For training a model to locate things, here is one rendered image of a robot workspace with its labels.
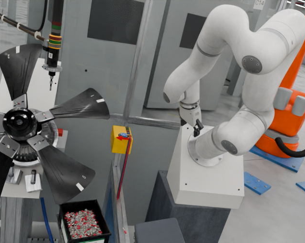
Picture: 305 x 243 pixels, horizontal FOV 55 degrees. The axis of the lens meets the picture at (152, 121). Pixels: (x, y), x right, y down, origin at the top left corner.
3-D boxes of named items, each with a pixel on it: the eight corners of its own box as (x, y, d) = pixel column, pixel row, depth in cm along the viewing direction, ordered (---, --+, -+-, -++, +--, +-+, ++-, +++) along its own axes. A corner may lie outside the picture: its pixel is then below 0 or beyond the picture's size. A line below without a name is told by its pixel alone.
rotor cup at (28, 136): (13, 152, 119) (6, 146, 107) (-2, 121, 121) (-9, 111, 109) (47, 138, 125) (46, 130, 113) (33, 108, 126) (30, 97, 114)
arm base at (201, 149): (220, 128, 146) (240, 116, 129) (226, 166, 141) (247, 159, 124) (185, 128, 141) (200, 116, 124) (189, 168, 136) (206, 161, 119)
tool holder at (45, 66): (36, 64, 112) (38, 38, 108) (53, 65, 117) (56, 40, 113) (47, 72, 106) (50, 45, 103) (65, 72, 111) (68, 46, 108)
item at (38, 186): (28, 193, 131) (26, 177, 133) (43, 189, 133) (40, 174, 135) (26, 192, 124) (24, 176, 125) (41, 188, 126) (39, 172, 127)
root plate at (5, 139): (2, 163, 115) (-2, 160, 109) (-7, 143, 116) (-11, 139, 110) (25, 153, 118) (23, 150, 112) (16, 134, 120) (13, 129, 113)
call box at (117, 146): (109, 141, 169) (112, 124, 165) (126, 142, 171) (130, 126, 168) (111, 155, 155) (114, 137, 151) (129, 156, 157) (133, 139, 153)
